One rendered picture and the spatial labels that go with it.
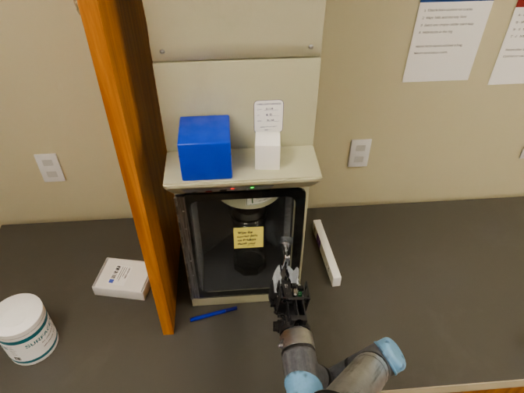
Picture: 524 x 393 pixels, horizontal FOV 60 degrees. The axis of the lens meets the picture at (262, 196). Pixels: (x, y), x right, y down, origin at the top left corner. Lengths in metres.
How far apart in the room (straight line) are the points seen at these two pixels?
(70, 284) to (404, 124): 1.19
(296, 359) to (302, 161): 0.42
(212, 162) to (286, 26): 0.29
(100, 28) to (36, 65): 0.69
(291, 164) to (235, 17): 0.31
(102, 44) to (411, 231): 1.22
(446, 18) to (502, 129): 0.49
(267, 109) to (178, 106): 0.18
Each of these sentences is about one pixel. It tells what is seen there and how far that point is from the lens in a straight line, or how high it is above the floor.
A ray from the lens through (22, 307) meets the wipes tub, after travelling 1.36.
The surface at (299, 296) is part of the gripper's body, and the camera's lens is 1.10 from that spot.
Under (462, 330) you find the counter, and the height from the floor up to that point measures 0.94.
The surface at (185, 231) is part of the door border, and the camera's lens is 1.15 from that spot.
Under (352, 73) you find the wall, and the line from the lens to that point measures 1.44.
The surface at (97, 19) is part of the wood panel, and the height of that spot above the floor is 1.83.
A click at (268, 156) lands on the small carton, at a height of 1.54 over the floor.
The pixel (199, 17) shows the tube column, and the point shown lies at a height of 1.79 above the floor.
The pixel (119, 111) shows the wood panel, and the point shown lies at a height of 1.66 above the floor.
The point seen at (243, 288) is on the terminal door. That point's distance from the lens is 1.33.
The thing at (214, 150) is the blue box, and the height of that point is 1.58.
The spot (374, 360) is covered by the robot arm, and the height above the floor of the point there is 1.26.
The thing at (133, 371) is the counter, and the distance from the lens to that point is 1.34.
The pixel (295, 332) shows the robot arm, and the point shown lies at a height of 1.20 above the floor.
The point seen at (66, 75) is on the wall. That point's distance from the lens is 1.46.
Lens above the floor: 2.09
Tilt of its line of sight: 42 degrees down
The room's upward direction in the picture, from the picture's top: straight up
